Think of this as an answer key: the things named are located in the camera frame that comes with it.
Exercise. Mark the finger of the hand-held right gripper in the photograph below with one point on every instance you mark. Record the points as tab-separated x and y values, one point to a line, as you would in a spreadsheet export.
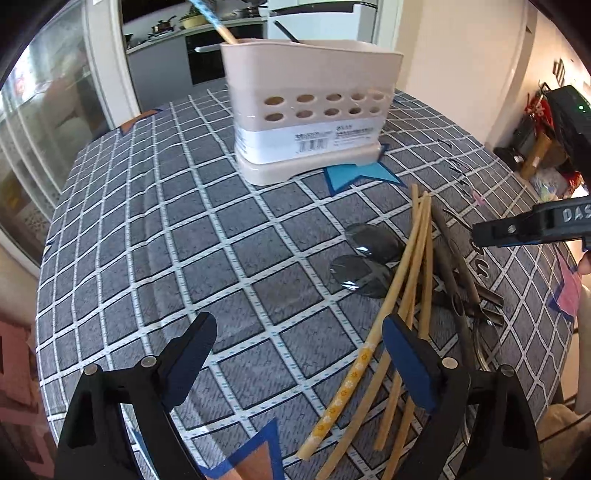
503	230

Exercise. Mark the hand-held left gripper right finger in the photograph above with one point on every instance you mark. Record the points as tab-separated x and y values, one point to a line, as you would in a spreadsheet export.
411	364

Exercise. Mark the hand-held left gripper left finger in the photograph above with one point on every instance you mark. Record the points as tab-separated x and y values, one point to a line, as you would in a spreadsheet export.
184	374

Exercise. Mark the yellow floral bamboo chopstick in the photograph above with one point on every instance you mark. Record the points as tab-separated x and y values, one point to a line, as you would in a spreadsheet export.
355	374

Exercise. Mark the thin metal spoon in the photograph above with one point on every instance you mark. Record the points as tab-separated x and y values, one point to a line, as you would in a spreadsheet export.
485	341

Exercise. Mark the beige plastic utensil holder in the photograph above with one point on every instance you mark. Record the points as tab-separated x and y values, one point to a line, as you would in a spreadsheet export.
314	74

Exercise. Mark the cardboard tube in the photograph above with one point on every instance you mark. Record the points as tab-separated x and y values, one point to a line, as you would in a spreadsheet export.
538	154

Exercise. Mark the red hanging decoration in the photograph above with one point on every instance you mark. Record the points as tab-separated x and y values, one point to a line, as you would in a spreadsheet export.
541	110

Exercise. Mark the grey checkered tablecloth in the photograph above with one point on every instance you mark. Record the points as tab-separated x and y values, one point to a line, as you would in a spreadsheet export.
184	230

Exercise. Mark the white refrigerator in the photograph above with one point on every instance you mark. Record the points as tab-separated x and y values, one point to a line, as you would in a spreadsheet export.
323	21

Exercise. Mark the glass sliding door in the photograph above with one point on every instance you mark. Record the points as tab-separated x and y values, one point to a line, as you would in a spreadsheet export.
46	115

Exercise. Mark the grey kitchen cabinet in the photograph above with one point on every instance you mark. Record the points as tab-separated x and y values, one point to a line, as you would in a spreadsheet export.
157	74

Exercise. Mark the black built-in oven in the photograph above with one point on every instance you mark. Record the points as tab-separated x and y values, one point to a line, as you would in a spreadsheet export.
207	60

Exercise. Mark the blue patterned chopstick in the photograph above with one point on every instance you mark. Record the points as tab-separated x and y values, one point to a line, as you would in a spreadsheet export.
221	25

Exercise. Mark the steel cooking pot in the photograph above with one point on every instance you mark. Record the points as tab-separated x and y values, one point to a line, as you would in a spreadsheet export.
165	24

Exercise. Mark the yellow bowl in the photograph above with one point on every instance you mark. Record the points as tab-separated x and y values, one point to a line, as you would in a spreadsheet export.
194	19

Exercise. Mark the black wall decoration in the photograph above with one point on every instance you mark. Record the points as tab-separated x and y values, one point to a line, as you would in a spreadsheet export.
561	69

